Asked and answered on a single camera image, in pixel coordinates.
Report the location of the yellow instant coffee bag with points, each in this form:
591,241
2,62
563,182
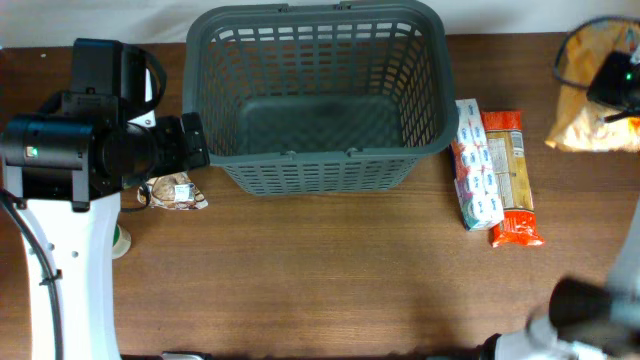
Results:
582,125

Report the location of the green lid jar lower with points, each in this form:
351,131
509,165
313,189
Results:
121,242

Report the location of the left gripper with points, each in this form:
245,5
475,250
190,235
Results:
181,158

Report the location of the brown pastry snack bag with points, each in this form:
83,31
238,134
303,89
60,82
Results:
172,192

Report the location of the dark grey plastic basket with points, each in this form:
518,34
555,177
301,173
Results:
344,97

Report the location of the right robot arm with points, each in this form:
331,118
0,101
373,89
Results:
585,321

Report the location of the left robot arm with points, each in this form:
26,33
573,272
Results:
64,168

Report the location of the white blue tissue pack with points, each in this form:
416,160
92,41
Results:
474,177

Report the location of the orange spaghetti pasta packet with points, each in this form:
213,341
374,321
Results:
503,130

